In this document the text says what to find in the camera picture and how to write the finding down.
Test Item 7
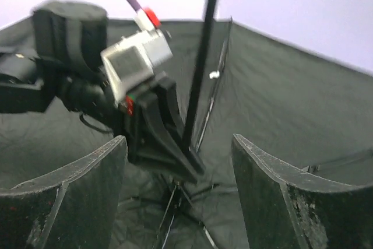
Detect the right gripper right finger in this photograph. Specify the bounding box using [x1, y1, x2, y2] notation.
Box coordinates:
[231, 134, 372, 248]

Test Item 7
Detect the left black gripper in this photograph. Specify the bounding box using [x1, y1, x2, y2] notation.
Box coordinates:
[117, 72, 205, 184]

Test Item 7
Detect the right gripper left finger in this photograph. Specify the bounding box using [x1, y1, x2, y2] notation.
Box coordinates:
[1, 136, 127, 248]

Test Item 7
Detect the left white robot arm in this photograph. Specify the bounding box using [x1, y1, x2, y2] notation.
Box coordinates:
[1, 0, 205, 184]

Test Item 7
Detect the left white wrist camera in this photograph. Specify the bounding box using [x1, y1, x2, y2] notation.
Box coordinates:
[101, 29, 173, 105]

